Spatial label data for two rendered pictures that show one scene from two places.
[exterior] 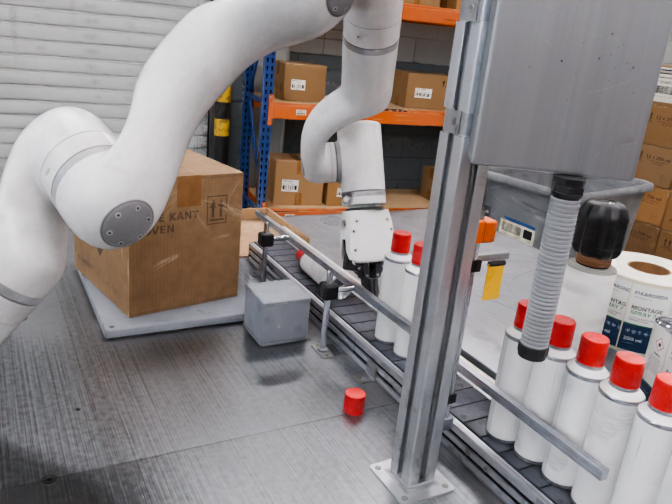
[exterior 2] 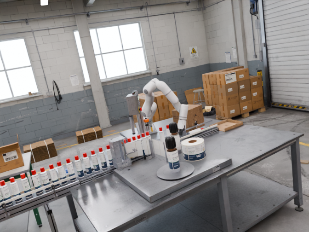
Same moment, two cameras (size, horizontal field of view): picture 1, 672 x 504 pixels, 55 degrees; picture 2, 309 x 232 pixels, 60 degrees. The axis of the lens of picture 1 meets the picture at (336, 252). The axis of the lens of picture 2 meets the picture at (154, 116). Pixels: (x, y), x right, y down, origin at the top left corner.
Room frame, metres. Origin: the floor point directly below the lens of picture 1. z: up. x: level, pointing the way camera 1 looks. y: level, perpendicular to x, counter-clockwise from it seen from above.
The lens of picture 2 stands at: (0.98, -2.86, 1.82)
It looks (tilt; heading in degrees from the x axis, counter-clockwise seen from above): 13 degrees down; 92
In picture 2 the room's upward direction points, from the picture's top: 10 degrees counter-clockwise
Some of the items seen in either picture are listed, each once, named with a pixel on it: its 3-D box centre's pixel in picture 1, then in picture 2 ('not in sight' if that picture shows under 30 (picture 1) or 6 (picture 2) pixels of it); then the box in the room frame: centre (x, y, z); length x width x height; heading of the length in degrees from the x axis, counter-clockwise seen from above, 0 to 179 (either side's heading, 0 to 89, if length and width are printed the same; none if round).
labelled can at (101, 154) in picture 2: not in sight; (102, 158); (0.38, -0.52, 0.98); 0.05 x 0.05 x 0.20
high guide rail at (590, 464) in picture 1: (366, 295); (175, 133); (1.09, -0.06, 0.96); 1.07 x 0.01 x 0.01; 30
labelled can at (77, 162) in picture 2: not in sight; (78, 166); (0.18, -0.63, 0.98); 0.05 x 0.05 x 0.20
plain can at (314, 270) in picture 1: (320, 270); (195, 131); (1.33, 0.03, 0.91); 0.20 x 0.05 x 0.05; 28
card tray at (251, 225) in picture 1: (244, 230); (226, 124); (1.73, 0.26, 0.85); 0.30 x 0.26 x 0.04; 30
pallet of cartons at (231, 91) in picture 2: not in sight; (232, 93); (2.80, 3.65, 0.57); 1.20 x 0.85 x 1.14; 24
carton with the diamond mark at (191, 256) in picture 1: (154, 222); (188, 118); (1.30, 0.39, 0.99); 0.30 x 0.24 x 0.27; 41
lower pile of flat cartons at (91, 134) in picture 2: not in sight; (88, 134); (-0.97, 3.90, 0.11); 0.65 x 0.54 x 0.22; 19
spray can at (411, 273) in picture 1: (415, 300); (169, 134); (1.03, -0.14, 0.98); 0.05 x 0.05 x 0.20
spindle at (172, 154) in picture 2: not in sight; (172, 153); (1.01, -0.85, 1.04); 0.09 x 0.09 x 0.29
